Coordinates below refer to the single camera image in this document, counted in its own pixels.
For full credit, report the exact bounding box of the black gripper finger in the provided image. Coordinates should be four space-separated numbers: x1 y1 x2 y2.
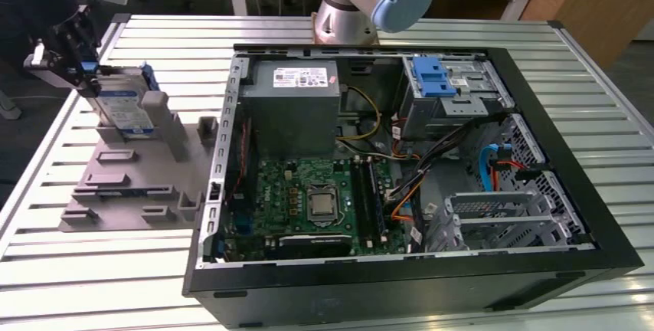
23 39 101 98
53 5 103 75

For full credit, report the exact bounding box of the hard disk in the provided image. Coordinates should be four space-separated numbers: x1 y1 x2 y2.
76 61 159 143

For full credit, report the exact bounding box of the blue data wire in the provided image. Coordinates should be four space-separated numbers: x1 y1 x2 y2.
479 143 512 194

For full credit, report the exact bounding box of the red and black power wire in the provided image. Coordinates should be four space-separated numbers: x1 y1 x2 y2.
490 160 546 183

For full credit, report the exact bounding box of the metal disk bay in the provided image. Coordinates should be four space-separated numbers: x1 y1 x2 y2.
442 191 583 251

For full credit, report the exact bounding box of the grey metal foot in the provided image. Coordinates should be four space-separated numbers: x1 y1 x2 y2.
0 89 23 120

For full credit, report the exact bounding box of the grey parts rack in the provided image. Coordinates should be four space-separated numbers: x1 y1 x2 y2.
59 91 220 234

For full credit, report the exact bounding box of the grey power supply unit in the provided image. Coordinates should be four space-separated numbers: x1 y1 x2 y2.
239 58 342 162

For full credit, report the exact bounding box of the green motherboard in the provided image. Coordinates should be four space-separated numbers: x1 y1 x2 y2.
227 156 410 261

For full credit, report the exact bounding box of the silver CPU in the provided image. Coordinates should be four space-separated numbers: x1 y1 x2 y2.
305 188 339 221

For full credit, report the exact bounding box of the black graphics card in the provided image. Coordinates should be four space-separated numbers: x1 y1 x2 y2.
264 233 354 259

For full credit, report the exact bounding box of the black RAM slot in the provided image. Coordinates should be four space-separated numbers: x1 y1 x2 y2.
351 156 372 246

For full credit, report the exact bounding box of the blue plastic drive latch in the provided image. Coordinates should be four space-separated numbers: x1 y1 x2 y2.
412 56 460 98

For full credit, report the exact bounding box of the RAM stick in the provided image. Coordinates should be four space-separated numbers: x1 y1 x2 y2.
368 160 387 242

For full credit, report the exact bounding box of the metal drive cage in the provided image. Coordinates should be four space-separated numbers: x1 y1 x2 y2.
398 54 515 140

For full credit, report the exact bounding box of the black PC case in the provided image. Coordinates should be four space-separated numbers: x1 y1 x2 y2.
181 43 643 328

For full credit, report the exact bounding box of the brown wooden cabinet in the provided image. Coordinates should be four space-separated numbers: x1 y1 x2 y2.
520 0 654 67

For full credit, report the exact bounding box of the yellow wire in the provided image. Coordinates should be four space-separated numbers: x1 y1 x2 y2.
336 85 383 143

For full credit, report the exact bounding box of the black wire bundle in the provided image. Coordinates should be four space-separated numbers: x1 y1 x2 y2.
387 114 512 202

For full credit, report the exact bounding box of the orange wire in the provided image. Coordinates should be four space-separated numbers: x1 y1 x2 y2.
390 188 423 227

